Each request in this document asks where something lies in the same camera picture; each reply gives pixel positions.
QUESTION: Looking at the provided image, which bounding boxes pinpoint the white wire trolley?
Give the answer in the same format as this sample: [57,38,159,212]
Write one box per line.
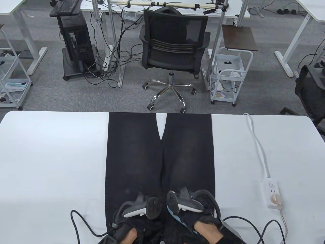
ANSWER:
[210,47,254,106]
[0,24,33,110]

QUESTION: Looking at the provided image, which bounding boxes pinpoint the tangle of black floor cables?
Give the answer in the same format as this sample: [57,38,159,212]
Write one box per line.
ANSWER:
[84,5,145,88]

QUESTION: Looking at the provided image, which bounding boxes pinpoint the white power strip cord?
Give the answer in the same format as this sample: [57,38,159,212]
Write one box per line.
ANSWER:
[243,113,271,178]

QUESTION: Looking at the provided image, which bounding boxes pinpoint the black trousers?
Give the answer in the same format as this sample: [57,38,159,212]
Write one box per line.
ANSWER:
[105,112,216,244]

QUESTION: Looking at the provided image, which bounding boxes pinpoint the person's right hand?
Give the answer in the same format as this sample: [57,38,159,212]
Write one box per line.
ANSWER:
[168,193,221,227]

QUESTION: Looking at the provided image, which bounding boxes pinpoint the white and black controller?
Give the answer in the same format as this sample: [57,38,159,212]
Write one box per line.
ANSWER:
[123,195,162,220]
[166,188,204,215]

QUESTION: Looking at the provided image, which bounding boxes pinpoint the white desk with aluminium frame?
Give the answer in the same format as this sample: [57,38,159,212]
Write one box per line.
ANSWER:
[80,0,250,91]

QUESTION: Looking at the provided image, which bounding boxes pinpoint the black padded chair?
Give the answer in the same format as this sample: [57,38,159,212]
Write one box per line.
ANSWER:
[281,65,325,136]

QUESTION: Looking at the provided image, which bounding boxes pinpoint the black keyboard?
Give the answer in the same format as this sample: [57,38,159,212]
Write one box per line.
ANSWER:
[56,0,79,13]

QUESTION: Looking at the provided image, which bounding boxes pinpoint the person's left forearm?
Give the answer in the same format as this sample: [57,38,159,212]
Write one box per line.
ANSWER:
[122,227,139,244]

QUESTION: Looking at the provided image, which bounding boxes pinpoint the dark brown board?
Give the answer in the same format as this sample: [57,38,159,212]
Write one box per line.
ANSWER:
[222,25,258,52]

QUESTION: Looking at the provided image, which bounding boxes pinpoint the black glove cable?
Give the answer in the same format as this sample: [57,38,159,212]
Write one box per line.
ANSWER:
[221,216,286,244]
[71,210,118,239]

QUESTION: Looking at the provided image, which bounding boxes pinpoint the black mesh office chair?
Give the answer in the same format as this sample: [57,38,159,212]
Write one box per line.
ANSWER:
[139,6,212,114]

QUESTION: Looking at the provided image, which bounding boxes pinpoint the white power strip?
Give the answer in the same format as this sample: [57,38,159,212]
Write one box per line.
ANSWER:
[262,179,282,209]

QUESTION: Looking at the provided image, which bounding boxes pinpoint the person's right forearm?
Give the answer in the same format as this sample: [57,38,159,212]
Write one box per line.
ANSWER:
[194,221,224,244]

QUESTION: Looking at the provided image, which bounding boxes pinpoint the white table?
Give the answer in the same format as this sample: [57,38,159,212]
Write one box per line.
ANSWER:
[0,111,325,244]

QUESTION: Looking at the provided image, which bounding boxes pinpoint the person's left hand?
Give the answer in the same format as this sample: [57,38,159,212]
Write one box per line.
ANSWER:
[112,196,163,230]

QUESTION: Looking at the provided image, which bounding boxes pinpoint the light blue electric iron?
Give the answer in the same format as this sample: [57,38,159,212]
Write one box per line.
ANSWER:
[166,205,199,234]

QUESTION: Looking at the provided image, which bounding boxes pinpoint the braided iron cord with plug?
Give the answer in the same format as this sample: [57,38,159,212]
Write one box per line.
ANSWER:
[270,194,288,244]

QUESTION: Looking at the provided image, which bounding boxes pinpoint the black computer tower on stand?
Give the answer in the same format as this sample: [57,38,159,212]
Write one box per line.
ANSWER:
[50,0,106,81]

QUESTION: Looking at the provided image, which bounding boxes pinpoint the white desk with white legs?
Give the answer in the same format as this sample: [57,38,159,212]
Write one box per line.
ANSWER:
[274,0,325,78]
[0,0,48,76]

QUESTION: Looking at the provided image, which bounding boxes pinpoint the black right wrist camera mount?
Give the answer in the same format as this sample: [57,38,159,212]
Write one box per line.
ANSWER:
[218,218,245,244]

